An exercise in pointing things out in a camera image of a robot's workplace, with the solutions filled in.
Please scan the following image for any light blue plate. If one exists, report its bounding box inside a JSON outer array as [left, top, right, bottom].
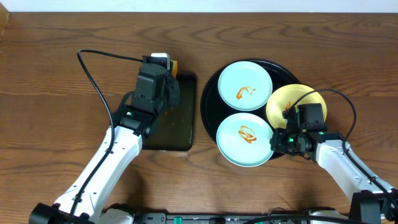
[[218, 61, 273, 111], [216, 113, 274, 167]]

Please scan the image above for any black rectangular water tray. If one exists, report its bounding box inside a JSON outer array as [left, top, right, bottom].
[[142, 72, 197, 151]]

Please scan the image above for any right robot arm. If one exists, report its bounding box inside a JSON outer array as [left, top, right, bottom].
[[270, 103, 397, 223]]

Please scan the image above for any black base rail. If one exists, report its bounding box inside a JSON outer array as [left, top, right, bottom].
[[102, 212, 352, 224]]

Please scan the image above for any yellow plate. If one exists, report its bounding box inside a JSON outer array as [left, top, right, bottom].
[[266, 84, 327, 129]]

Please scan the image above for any green and orange sponge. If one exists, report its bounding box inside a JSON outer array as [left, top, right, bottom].
[[170, 60, 178, 78]]

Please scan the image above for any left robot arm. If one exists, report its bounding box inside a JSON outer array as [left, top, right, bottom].
[[29, 53, 180, 223]]

